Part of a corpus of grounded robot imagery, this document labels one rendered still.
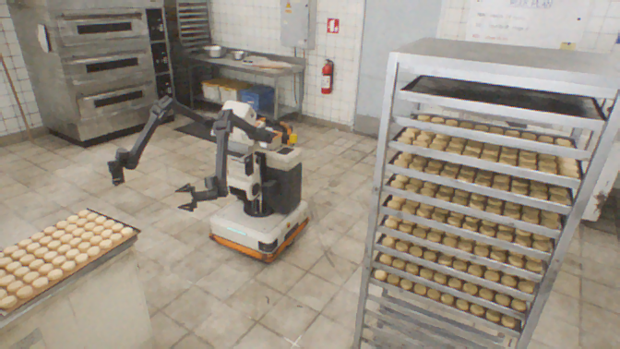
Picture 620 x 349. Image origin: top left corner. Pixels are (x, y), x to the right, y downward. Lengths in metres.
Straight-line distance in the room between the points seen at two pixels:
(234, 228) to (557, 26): 3.84
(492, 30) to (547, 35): 0.55
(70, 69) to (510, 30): 5.02
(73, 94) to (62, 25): 0.78
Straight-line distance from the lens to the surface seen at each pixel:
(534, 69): 1.23
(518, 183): 1.47
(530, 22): 4.97
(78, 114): 5.52
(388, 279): 1.73
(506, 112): 1.29
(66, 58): 5.38
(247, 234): 3.02
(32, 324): 1.94
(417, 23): 5.26
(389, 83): 1.30
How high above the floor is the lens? 2.00
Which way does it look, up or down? 27 degrees down
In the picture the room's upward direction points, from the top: 2 degrees clockwise
